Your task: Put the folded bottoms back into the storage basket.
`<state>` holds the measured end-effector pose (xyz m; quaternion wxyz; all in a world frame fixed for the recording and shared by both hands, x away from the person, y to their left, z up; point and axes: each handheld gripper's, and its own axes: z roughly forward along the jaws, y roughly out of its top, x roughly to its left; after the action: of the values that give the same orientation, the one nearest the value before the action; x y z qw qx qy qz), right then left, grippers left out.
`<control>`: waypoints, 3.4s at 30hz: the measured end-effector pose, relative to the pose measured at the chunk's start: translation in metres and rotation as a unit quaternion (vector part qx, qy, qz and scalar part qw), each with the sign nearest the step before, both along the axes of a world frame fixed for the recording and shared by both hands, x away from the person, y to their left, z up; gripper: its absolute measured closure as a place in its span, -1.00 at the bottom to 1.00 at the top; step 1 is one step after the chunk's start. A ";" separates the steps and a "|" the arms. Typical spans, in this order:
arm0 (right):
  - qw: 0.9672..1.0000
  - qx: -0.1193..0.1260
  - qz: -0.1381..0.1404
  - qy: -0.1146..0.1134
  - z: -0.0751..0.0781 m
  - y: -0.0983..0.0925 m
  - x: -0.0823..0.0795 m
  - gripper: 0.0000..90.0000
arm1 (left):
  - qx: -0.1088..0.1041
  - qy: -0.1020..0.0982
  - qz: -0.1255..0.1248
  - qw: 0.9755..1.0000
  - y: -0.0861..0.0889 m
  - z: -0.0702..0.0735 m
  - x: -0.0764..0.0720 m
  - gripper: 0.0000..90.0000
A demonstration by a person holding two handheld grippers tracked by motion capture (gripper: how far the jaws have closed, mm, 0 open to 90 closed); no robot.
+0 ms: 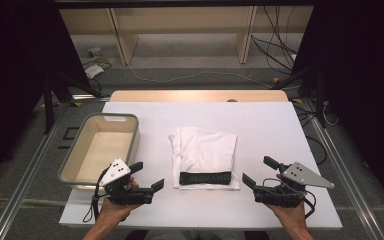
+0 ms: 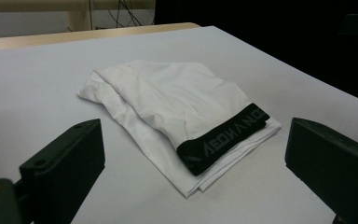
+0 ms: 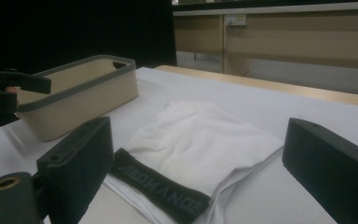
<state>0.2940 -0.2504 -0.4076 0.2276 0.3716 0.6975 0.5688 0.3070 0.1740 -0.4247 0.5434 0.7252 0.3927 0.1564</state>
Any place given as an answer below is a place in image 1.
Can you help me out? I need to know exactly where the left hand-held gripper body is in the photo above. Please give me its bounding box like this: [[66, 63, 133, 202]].
[[98, 157, 155, 206]]

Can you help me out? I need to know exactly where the grey power adapter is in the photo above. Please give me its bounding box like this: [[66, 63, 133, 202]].
[[86, 46, 103, 57]]

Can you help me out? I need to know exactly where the beige bin with grey rim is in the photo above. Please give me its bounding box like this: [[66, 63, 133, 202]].
[[58, 112, 141, 192]]

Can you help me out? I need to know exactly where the white garment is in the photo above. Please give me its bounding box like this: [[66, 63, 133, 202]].
[[168, 126, 241, 191]]

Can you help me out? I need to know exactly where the white power adapter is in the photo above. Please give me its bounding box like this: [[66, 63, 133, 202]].
[[84, 64, 105, 80]]

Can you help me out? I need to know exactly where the bundle of black cables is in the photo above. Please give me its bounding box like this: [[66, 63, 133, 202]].
[[250, 5, 298, 74]]

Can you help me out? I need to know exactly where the person's left hand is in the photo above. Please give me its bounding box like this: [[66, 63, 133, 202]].
[[97, 176, 141, 222]]

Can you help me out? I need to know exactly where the white floor cable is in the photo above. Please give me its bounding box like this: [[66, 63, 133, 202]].
[[127, 64, 274, 90]]

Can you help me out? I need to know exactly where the light wooden shelf unit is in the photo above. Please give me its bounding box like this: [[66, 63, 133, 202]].
[[59, 5, 315, 66]]

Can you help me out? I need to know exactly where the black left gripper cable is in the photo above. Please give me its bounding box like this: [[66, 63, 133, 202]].
[[82, 166, 112, 224]]

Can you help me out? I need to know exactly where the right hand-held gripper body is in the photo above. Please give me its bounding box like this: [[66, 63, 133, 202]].
[[252, 161, 336, 208]]

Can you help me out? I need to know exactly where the black curtain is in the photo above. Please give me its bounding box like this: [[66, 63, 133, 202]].
[[291, 0, 384, 214], [0, 0, 91, 193]]

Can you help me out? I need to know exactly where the black metal stand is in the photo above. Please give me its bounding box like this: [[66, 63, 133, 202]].
[[272, 64, 328, 129], [42, 69, 105, 135]]

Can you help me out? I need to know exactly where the black floor cable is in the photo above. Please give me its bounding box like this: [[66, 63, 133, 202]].
[[294, 103, 330, 167]]

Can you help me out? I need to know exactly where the white table cover board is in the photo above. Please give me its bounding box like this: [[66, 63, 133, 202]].
[[59, 101, 344, 230]]

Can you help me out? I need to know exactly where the light wooden table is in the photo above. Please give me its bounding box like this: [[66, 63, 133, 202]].
[[109, 89, 289, 103]]

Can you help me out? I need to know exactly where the person's right hand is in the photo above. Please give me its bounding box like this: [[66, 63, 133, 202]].
[[265, 173, 310, 226]]

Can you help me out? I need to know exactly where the aluminium floor rail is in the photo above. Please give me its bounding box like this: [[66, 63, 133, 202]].
[[303, 99, 384, 240], [0, 108, 66, 240]]

